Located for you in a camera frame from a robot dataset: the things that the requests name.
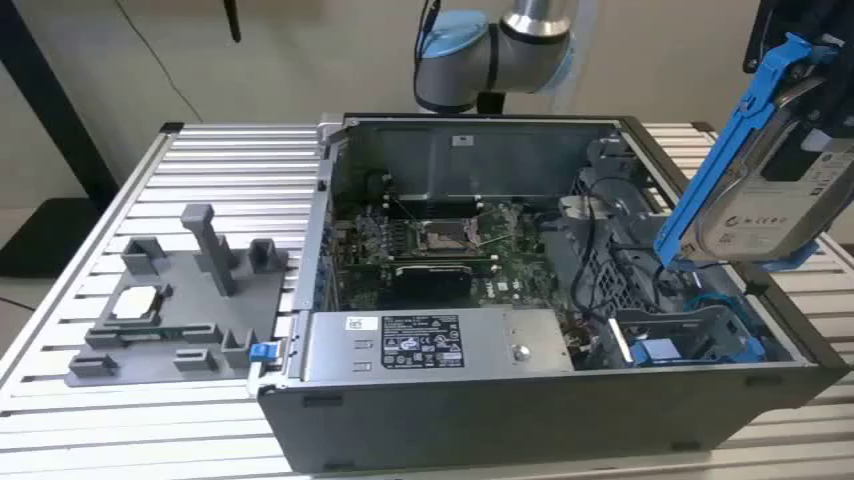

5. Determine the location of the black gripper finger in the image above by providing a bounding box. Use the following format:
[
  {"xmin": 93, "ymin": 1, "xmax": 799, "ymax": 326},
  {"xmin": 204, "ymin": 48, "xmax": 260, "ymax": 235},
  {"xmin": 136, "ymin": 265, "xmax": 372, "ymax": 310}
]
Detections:
[
  {"xmin": 743, "ymin": 0, "xmax": 785, "ymax": 75},
  {"xmin": 759, "ymin": 49, "xmax": 854, "ymax": 182}
]

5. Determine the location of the hard disk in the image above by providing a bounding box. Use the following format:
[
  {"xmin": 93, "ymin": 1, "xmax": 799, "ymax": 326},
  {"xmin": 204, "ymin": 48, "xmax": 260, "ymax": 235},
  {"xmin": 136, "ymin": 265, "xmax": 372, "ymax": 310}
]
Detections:
[{"xmin": 652, "ymin": 32, "xmax": 854, "ymax": 274}]

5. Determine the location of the grey metal disk bay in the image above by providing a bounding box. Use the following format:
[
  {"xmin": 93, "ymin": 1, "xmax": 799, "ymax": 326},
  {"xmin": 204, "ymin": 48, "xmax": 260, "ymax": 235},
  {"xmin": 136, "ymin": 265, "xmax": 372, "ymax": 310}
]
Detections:
[{"xmin": 543, "ymin": 139, "xmax": 799, "ymax": 371}]

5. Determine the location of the blue disk carrier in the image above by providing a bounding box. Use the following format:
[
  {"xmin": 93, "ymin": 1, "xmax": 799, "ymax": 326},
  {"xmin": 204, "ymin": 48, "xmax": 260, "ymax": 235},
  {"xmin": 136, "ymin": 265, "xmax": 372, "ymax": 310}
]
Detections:
[{"xmin": 629, "ymin": 339, "xmax": 683, "ymax": 369}]

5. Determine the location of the black RAM slot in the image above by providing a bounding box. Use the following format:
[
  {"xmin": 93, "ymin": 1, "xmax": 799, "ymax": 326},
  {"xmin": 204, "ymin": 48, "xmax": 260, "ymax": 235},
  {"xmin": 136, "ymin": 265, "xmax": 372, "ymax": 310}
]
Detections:
[{"xmin": 389, "ymin": 253, "xmax": 498, "ymax": 264}]

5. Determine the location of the green motherboard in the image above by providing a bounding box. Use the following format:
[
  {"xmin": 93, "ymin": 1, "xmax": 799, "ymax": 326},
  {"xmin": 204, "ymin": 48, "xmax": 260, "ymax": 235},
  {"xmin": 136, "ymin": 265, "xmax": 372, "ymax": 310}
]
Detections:
[{"xmin": 329, "ymin": 199, "xmax": 575, "ymax": 312}]

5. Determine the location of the CPU socket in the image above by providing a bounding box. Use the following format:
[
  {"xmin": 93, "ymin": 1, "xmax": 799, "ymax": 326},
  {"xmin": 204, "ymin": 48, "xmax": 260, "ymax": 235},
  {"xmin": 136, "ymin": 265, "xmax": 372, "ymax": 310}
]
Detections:
[{"xmin": 416, "ymin": 218, "xmax": 482, "ymax": 252}]

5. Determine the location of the black graphics card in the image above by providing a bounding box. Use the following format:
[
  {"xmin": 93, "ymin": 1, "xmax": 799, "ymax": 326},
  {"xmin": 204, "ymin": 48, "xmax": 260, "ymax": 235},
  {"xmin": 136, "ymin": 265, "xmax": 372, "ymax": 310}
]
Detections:
[{"xmin": 392, "ymin": 264, "xmax": 473, "ymax": 307}]

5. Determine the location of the black open PC case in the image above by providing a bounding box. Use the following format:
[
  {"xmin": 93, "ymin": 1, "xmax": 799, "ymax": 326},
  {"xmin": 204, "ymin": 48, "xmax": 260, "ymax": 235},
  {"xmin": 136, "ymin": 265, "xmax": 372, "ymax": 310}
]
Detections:
[{"xmin": 245, "ymin": 112, "xmax": 852, "ymax": 474}]

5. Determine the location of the grey power supply unit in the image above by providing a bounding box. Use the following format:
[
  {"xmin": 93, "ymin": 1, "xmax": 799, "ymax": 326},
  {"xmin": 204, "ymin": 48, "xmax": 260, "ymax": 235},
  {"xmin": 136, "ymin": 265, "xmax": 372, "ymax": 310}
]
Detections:
[{"xmin": 302, "ymin": 308, "xmax": 576, "ymax": 380}]

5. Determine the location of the black antenna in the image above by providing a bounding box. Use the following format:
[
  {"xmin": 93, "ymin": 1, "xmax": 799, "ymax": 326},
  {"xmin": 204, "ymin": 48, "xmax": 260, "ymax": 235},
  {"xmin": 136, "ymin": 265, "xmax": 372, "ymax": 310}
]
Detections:
[{"xmin": 221, "ymin": 0, "xmax": 242, "ymax": 44}]

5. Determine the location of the grey parts rack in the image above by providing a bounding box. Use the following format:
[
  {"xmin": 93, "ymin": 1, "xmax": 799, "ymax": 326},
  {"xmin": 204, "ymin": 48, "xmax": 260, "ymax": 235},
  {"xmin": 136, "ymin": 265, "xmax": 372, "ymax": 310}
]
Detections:
[{"xmin": 63, "ymin": 203, "xmax": 292, "ymax": 389}]

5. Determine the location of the green RAM stick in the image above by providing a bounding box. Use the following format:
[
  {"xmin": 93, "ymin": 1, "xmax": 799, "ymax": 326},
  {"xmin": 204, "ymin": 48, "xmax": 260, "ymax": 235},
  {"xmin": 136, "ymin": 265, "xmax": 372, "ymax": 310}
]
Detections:
[{"xmin": 116, "ymin": 327, "xmax": 202, "ymax": 342}]

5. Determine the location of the silver CPU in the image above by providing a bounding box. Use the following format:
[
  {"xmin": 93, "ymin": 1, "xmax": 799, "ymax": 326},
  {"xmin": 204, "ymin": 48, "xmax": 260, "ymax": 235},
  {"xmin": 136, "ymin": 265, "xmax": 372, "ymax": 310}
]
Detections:
[{"xmin": 112, "ymin": 288, "xmax": 164, "ymax": 320}]

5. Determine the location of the blue disk wire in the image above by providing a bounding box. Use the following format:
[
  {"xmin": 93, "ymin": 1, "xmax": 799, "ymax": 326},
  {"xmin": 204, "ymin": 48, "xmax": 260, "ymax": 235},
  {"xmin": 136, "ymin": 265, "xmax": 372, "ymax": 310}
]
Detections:
[{"xmin": 683, "ymin": 293, "xmax": 763, "ymax": 362}]

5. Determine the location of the black disk wire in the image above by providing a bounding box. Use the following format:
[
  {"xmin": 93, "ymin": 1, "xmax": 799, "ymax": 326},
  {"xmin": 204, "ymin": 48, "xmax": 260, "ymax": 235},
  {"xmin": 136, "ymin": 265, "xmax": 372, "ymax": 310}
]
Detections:
[{"xmin": 651, "ymin": 263, "xmax": 703, "ymax": 304}]

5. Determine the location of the long black wire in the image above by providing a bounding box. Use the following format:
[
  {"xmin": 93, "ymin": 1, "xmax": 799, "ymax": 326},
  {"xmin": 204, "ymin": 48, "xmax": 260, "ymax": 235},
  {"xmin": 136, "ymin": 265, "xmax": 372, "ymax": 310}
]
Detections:
[{"xmin": 569, "ymin": 175, "xmax": 668, "ymax": 321}]

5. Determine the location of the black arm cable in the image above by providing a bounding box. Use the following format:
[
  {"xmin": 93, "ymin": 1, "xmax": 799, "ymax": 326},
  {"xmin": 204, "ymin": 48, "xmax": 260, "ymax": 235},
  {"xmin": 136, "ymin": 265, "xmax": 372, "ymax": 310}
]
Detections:
[{"xmin": 412, "ymin": 0, "xmax": 442, "ymax": 101}]

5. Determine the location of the thin black wall cable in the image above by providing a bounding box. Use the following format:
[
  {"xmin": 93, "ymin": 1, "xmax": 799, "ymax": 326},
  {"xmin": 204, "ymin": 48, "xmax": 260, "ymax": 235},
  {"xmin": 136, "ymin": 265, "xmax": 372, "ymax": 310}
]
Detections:
[{"xmin": 112, "ymin": 0, "xmax": 205, "ymax": 124}]

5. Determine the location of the black upright post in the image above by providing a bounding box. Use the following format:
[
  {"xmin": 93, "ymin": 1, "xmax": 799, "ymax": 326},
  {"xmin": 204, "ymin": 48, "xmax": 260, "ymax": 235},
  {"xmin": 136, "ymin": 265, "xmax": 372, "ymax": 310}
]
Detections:
[{"xmin": 0, "ymin": 0, "xmax": 121, "ymax": 201}]

